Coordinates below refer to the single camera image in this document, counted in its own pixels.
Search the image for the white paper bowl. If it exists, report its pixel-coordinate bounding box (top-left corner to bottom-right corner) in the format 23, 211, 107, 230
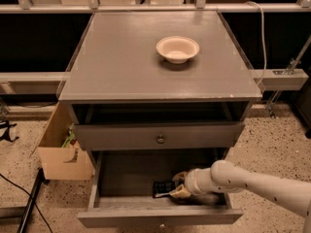
155, 36, 200, 64

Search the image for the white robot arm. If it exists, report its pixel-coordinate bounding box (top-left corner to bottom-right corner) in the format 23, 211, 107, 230
169, 160, 311, 233

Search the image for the black floor cable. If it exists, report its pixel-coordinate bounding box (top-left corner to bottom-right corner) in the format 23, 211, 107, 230
0, 173, 53, 233

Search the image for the metal rail frame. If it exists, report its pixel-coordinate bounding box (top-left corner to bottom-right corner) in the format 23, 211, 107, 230
0, 0, 311, 95

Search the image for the cardboard box beside cabinet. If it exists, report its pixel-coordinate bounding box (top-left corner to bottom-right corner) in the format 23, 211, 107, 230
36, 103, 93, 181

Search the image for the grey wooden drawer cabinet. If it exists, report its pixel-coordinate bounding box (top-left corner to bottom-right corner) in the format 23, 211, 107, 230
58, 10, 263, 153

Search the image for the open grey middle drawer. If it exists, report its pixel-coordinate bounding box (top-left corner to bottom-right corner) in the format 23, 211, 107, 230
78, 149, 243, 228

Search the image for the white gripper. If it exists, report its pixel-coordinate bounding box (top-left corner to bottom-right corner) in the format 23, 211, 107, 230
169, 169, 205, 199

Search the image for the closed grey top drawer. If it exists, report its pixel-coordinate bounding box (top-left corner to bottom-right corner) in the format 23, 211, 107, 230
74, 122, 245, 151

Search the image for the blue rxbar blueberry wrapper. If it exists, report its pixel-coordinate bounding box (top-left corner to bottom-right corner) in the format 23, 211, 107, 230
153, 182, 176, 198

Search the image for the green item in box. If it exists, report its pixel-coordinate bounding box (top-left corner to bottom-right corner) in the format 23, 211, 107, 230
62, 125, 76, 148

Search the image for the black floor bar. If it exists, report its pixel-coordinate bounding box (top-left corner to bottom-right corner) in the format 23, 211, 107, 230
17, 168, 45, 233

